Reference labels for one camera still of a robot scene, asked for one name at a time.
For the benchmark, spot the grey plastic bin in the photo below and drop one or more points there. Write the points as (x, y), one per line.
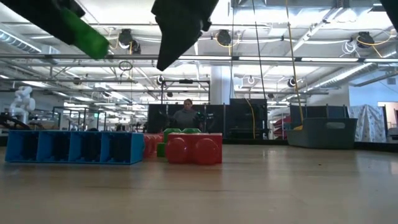
(323, 137)

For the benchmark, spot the red stacked crates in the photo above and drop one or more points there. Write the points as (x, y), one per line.
(281, 124)

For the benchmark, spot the white robot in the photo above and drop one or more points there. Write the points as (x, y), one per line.
(23, 102)

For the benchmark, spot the black metal frame rack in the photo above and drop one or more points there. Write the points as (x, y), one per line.
(84, 119)

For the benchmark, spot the dark blue cart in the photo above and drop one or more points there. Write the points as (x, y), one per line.
(317, 112)

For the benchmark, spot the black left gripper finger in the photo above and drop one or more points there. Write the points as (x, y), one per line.
(40, 18)
(74, 7)

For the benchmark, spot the red two-stud block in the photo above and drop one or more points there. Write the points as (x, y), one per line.
(194, 152)

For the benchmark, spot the person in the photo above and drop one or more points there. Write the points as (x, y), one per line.
(186, 119)

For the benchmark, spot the green two-stud block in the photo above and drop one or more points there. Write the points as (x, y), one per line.
(87, 37)
(171, 131)

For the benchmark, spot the blue plastic block tray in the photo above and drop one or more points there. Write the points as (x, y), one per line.
(71, 149)

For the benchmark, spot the patterned white cloth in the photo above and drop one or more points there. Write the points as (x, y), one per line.
(368, 124)

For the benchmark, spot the black cabinet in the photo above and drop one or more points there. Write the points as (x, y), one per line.
(242, 118)

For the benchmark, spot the red four-stud block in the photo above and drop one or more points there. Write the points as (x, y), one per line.
(152, 144)

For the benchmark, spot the black metal gantry frame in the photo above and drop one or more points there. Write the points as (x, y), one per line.
(186, 81)

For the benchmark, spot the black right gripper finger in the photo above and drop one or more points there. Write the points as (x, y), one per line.
(211, 14)
(180, 28)

